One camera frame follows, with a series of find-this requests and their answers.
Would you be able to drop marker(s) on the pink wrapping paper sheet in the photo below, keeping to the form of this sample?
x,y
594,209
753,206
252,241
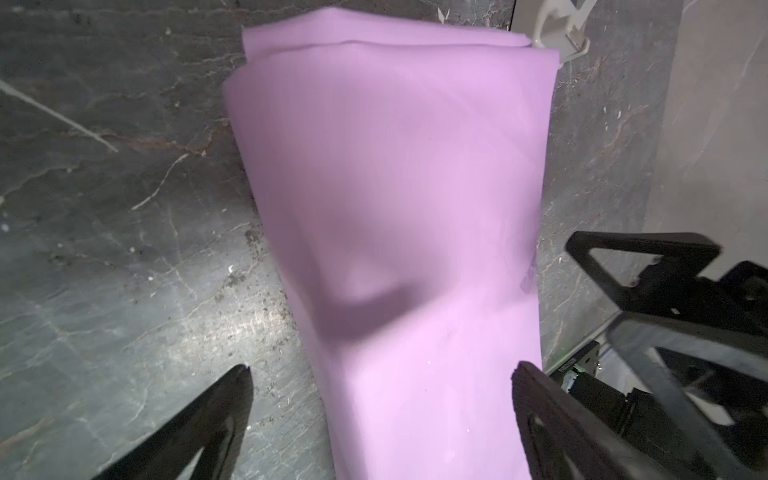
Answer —
x,y
397,167

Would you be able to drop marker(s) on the white tape dispenser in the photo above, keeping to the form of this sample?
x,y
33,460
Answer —
x,y
554,24

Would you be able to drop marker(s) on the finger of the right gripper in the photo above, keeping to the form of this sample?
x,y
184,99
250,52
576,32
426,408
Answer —
x,y
636,264
634,335

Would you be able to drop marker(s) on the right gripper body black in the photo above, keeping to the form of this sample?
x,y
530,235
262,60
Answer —
x,y
733,402

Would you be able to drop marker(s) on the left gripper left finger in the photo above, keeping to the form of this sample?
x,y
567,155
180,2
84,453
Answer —
x,y
208,432

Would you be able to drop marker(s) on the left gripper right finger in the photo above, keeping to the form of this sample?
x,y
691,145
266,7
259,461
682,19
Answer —
x,y
564,440

